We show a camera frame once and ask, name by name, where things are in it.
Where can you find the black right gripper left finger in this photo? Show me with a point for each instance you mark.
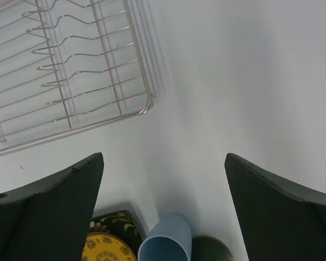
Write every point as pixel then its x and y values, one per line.
pixel 49 219

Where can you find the metal wire dish rack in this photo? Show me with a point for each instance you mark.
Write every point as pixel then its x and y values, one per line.
pixel 67 67

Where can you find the black floral square plate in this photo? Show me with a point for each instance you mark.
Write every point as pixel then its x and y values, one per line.
pixel 122 225

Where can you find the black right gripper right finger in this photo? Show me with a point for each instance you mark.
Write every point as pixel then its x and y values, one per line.
pixel 279 219

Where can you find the light blue plastic cup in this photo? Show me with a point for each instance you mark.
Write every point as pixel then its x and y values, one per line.
pixel 170 239

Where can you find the dark mug red interior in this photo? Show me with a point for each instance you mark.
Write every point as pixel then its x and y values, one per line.
pixel 206 248

